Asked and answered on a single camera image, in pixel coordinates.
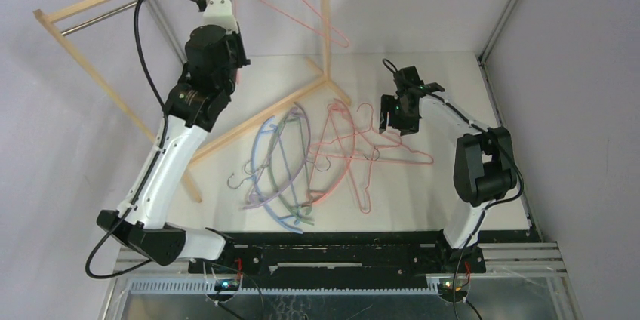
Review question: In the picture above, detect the right aluminium frame post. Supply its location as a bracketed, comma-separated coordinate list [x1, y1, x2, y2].
[478, 0, 521, 66]

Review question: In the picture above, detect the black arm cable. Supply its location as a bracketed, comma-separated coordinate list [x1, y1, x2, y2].
[85, 0, 207, 280]
[382, 58, 525, 209]

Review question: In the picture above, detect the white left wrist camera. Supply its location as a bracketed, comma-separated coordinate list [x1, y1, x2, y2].
[202, 0, 239, 33]

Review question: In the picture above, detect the blue plastic hanger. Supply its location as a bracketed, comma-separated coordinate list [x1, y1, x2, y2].
[248, 115, 308, 235]

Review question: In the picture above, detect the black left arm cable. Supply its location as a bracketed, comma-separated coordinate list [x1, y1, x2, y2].
[85, 0, 207, 280]

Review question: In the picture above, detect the pink notched hanger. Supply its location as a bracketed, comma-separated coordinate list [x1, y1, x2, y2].
[345, 102, 380, 214]

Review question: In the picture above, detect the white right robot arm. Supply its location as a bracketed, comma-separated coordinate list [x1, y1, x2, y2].
[379, 59, 524, 272]

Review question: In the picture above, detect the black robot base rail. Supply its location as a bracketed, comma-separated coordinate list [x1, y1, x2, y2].
[137, 229, 541, 291]

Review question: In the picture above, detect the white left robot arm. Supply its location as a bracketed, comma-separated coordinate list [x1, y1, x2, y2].
[97, 24, 250, 272]

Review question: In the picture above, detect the pink curved plastic hanger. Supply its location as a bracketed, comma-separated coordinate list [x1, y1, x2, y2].
[307, 99, 355, 205]

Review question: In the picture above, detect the aluminium frame post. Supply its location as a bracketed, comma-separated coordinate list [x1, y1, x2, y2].
[478, 0, 521, 66]
[146, 0, 186, 65]

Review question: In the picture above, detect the wooden clothes rack frame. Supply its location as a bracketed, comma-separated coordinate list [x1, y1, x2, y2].
[32, 0, 353, 204]

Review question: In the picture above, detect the green plastic hanger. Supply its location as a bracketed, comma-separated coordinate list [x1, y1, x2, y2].
[267, 103, 315, 234]

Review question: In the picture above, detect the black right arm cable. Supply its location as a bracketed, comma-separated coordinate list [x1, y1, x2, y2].
[382, 58, 525, 209]

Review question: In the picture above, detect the left aluminium frame post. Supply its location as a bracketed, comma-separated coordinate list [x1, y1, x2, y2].
[146, 0, 186, 65]

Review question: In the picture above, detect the purple plastic hanger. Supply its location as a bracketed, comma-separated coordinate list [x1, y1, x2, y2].
[243, 102, 311, 217]

